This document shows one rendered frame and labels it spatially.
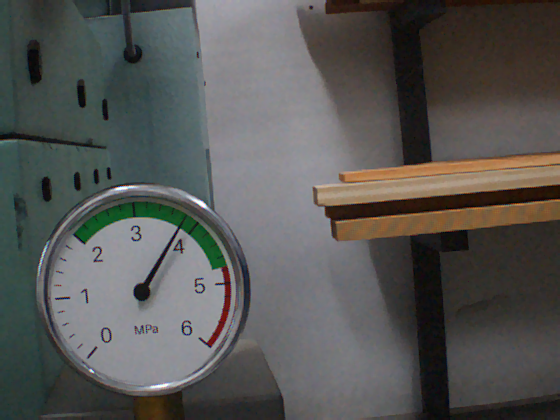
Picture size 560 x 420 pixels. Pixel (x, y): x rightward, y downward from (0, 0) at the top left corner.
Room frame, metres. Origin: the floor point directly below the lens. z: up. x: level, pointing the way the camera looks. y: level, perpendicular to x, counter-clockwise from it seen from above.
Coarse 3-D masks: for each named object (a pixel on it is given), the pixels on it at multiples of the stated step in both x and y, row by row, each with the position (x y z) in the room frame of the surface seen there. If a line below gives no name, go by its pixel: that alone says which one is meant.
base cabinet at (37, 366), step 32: (0, 160) 0.40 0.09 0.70; (32, 160) 0.43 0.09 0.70; (64, 160) 0.56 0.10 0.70; (96, 160) 0.79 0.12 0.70; (0, 192) 0.40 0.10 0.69; (32, 192) 0.42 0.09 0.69; (64, 192) 0.54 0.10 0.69; (0, 224) 0.40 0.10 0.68; (32, 224) 0.41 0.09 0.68; (0, 256) 0.40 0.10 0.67; (32, 256) 0.40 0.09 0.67; (0, 288) 0.40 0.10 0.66; (32, 288) 0.40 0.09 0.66; (0, 320) 0.40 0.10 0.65; (32, 320) 0.40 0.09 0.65; (0, 352) 0.40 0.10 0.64; (32, 352) 0.40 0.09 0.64; (0, 384) 0.40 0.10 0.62; (32, 384) 0.40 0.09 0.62; (0, 416) 0.40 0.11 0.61; (32, 416) 0.40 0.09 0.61
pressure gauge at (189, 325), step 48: (96, 192) 0.34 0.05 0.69; (144, 192) 0.34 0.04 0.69; (48, 240) 0.33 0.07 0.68; (96, 240) 0.34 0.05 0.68; (144, 240) 0.34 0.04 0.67; (192, 240) 0.34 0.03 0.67; (48, 288) 0.33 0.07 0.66; (96, 288) 0.34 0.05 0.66; (192, 288) 0.34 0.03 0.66; (240, 288) 0.34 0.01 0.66; (48, 336) 0.33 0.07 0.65; (96, 336) 0.34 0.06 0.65; (144, 336) 0.34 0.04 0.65; (192, 336) 0.34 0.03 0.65; (240, 336) 0.34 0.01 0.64; (96, 384) 0.33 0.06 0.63; (144, 384) 0.34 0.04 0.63; (192, 384) 0.34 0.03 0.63
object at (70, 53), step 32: (0, 0) 0.40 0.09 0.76; (32, 0) 0.47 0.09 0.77; (64, 0) 0.63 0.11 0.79; (0, 32) 0.40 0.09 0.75; (32, 32) 0.46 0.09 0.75; (64, 32) 0.61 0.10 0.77; (0, 64) 0.40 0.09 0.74; (32, 64) 0.44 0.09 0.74; (64, 64) 0.60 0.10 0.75; (96, 64) 0.88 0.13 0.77; (0, 96) 0.40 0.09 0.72; (32, 96) 0.45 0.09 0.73; (64, 96) 0.59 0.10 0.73; (96, 96) 0.85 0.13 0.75; (0, 128) 0.40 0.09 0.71; (32, 128) 0.44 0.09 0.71; (64, 128) 0.57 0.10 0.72; (96, 128) 0.82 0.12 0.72
